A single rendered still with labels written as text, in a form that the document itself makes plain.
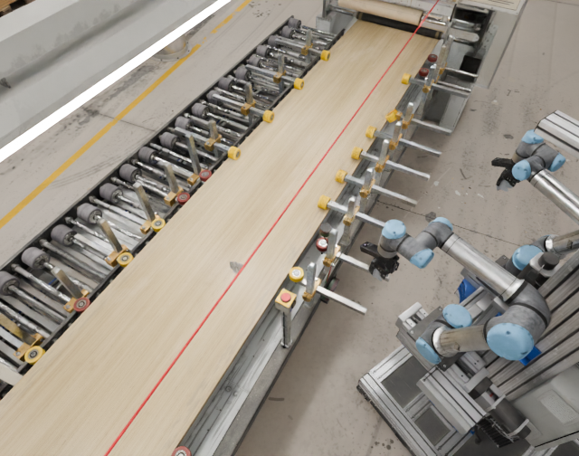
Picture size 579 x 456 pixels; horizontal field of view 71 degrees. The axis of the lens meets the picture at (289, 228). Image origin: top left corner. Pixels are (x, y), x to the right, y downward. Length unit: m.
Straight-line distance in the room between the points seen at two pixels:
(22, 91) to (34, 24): 0.11
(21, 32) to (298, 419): 2.51
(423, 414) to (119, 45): 2.45
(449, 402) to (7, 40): 1.90
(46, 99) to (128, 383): 1.49
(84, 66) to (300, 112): 2.38
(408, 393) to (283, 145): 1.80
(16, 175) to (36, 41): 3.90
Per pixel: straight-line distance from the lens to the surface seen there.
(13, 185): 4.64
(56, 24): 0.89
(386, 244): 1.49
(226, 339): 2.06
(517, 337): 1.40
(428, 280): 3.40
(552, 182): 1.89
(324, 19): 4.55
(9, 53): 0.85
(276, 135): 2.96
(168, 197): 2.67
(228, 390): 2.27
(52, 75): 0.89
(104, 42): 0.95
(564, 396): 1.91
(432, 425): 2.76
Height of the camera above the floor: 2.79
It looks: 53 degrees down
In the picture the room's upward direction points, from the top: straight up
